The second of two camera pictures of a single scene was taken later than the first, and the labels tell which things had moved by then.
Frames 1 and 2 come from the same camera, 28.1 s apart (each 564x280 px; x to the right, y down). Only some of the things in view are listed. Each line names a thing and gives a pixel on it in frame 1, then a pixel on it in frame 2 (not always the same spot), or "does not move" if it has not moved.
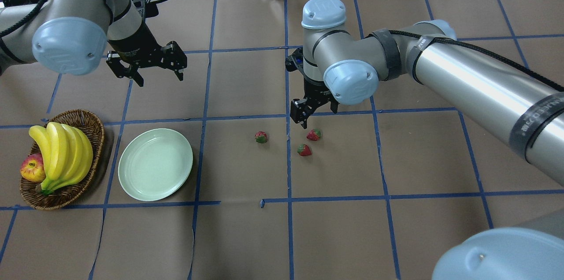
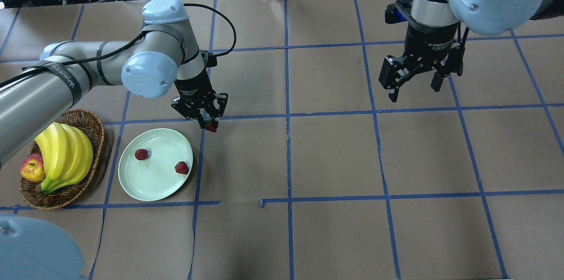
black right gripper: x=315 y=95 → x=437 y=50
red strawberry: x=261 y=137 → x=141 y=154
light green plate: x=154 y=164 does not move
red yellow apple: x=32 y=168 does not move
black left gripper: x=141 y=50 → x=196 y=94
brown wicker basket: x=92 y=128 does not move
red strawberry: x=313 y=135 → x=210 y=128
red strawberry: x=304 y=150 → x=181 y=167
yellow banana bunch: x=67 y=154 does not move
